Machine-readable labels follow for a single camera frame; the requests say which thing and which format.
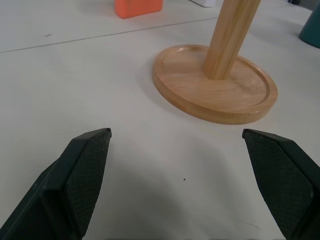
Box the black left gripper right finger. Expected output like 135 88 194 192
241 128 320 240

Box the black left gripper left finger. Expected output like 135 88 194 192
0 127 113 240

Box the wooden stand with round base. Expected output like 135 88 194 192
152 0 279 125

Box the dark teal cup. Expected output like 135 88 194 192
298 9 320 49

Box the orange block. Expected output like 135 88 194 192
114 0 165 19

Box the white box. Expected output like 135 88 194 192
188 0 218 8

